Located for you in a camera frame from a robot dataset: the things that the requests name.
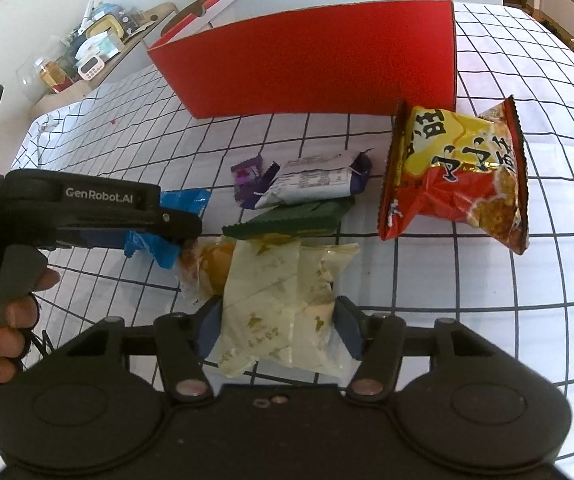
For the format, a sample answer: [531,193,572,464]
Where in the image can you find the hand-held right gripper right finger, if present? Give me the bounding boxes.
[334,296,499,403]

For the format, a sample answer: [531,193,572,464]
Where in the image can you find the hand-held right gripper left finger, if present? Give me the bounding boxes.
[61,296,225,404]

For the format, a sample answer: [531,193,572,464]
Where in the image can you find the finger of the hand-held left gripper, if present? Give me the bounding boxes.
[56,209,204,251]

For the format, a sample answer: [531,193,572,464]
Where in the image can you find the blue snack packet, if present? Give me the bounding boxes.
[124,189,213,271]

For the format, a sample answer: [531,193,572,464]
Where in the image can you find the pale cream snack packet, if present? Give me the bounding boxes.
[207,237,363,378]

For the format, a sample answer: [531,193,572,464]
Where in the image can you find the purple candy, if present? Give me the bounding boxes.
[231,156,265,206]

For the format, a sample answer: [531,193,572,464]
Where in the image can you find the dark green snack packet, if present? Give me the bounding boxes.
[222,195,357,241]

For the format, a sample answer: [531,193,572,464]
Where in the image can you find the white packet with purple ends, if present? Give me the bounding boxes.
[247,150,374,211]

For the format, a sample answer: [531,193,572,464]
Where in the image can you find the red and yellow chips bag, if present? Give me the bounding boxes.
[377,97,530,256]

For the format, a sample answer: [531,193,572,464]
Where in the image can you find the red cardboard box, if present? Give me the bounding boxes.
[146,0,457,120]

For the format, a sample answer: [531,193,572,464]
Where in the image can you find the person's left hand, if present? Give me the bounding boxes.
[0,267,62,386]

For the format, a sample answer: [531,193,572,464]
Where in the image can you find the checked white tablecloth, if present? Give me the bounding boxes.
[9,0,574,480]

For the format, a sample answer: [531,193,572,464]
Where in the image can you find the orange drink bottle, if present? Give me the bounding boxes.
[37,57,75,94]

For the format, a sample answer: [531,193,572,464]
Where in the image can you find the white kitchen timer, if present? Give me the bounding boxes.
[77,55,105,81]

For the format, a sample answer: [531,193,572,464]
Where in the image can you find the yellow box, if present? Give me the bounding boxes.
[84,15,122,41]

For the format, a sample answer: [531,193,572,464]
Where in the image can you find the wooden side cabinet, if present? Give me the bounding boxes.
[32,2,178,121]

